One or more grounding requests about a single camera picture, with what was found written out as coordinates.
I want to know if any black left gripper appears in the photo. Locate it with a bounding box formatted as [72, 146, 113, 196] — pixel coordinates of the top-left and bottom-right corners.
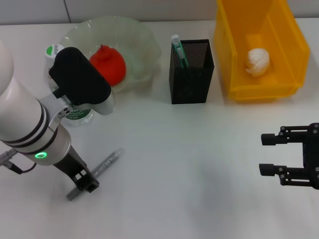
[53, 145, 101, 193]

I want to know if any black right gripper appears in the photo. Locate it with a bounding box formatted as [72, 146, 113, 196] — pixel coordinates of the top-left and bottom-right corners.
[258, 122, 319, 191]

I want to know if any grey marker pen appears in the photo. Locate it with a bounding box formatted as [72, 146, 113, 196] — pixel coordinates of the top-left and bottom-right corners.
[66, 148, 125, 201]

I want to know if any clear water bottle green label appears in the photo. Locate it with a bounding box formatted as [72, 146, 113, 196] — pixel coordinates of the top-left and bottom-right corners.
[44, 44, 95, 127]

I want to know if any white paper ball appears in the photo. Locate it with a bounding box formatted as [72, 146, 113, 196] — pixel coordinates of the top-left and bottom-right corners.
[244, 48, 271, 77]

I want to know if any orange fruit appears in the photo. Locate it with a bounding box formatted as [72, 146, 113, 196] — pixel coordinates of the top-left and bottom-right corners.
[89, 44, 127, 87]

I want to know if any green utility knife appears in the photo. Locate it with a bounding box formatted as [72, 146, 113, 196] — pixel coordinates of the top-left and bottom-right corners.
[170, 34, 189, 69]

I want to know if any black mesh pen holder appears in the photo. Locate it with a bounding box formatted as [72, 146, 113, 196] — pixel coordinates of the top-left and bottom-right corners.
[168, 38, 215, 105]

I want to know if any green glass fruit plate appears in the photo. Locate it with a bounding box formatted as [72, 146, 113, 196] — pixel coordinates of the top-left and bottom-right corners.
[59, 15, 162, 94]

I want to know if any yellow plastic bin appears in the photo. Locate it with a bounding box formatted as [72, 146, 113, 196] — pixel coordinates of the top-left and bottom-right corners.
[214, 0, 311, 104]

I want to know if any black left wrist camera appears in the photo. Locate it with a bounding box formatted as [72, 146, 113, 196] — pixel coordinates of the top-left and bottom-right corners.
[37, 46, 116, 125]

